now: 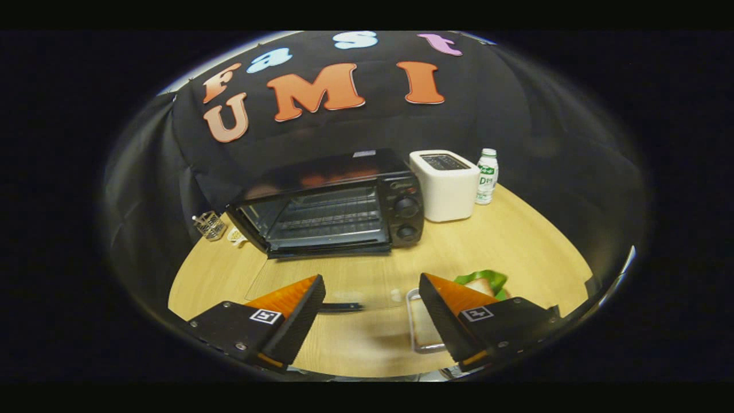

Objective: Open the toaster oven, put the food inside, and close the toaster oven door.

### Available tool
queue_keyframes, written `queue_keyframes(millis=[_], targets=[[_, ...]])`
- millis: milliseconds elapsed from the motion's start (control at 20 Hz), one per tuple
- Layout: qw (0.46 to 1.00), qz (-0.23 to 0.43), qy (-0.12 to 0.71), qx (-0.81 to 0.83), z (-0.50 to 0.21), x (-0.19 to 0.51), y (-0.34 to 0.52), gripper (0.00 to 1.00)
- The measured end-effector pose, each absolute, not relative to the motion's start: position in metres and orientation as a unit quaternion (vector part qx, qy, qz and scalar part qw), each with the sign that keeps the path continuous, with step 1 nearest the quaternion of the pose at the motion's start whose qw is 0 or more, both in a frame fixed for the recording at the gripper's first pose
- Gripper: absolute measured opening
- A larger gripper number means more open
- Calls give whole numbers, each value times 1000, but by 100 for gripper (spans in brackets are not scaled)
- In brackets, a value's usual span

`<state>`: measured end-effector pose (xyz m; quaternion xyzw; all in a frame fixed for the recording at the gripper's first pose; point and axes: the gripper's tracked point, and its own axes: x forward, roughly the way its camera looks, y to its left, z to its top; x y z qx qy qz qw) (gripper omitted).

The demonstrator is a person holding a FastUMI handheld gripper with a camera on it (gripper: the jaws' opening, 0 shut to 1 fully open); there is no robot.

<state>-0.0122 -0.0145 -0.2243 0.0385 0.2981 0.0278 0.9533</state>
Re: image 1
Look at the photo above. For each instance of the lettuce sandwich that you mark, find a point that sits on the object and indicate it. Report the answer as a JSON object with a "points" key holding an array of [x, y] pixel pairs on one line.
{"points": [[481, 285]]}

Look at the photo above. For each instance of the black toaster oven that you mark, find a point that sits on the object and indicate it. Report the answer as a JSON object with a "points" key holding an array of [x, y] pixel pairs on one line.
{"points": [[401, 189]]}

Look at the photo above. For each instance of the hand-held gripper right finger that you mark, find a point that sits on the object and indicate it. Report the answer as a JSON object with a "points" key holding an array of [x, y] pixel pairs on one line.
{"points": [[447, 321]]}

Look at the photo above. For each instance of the white toaster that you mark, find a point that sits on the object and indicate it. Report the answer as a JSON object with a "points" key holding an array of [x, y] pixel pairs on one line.
{"points": [[444, 192]]}

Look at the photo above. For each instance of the small metal tray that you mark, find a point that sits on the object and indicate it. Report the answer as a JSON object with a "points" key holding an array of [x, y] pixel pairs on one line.
{"points": [[427, 349]]}

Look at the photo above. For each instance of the white green-label bottle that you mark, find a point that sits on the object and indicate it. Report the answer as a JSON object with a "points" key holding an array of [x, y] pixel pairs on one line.
{"points": [[487, 178]]}

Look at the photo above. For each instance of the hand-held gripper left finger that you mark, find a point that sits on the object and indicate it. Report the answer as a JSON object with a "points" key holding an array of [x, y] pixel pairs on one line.
{"points": [[298, 321]]}

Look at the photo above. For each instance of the small white cup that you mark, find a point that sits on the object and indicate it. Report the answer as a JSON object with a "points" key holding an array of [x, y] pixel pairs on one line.
{"points": [[236, 236]]}

